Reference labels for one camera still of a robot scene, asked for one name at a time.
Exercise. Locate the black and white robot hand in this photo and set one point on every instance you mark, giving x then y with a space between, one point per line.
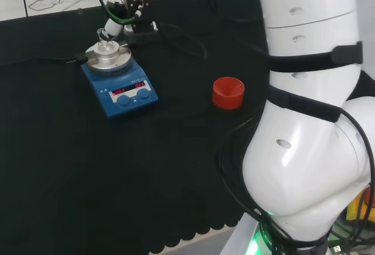
142 27

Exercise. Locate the heater with blue base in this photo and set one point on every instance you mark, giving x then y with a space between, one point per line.
129 102

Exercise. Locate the clear round-bottom glass flask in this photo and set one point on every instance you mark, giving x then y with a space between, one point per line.
105 45

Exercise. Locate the red ribbed plastic cup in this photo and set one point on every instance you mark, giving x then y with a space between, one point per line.
228 93

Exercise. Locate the black bench cloth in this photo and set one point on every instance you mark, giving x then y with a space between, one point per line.
88 178

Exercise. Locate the yellow stop button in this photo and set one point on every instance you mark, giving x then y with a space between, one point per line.
359 208

